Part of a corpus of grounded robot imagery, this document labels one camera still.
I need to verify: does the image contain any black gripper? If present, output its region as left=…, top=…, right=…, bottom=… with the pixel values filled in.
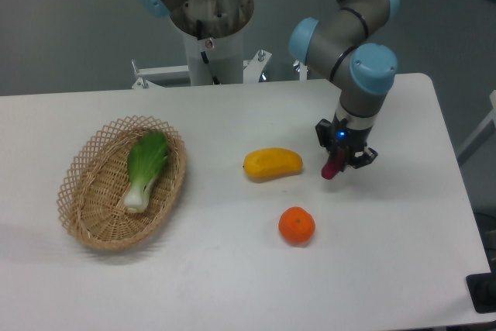
left=315, top=114, right=377, bottom=171

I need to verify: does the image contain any purple sweet potato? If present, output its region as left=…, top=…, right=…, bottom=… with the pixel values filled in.
left=321, top=147, right=346, bottom=180

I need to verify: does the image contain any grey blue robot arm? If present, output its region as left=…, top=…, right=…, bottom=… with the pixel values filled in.
left=139, top=0, right=400, bottom=179

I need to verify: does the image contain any yellow mango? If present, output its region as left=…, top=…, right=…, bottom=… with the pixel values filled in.
left=243, top=147, right=303, bottom=181

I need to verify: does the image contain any orange tangerine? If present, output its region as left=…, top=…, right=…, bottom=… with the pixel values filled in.
left=278, top=206, right=316, bottom=246

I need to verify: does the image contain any white furniture at right edge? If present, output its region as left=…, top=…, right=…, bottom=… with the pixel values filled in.
left=456, top=91, right=495, bottom=166

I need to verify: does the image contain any black device at table edge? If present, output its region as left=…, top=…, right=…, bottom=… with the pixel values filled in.
left=466, top=273, right=495, bottom=314

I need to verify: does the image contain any green bok choy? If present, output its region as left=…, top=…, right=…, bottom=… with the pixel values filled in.
left=123, top=132, right=168, bottom=214

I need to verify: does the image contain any woven wicker basket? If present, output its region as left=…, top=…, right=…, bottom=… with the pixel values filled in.
left=57, top=116, right=187, bottom=250

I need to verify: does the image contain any black cable on pedestal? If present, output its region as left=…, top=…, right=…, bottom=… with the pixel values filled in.
left=195, top=20, right=221, bottom=86

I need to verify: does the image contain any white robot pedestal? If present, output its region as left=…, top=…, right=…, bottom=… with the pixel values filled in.
left=170, top=0, right=256, bottom=86

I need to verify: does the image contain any white metal mounting frame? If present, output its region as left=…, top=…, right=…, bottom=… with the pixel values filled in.
left=130, top=48, right=311, bottom=89

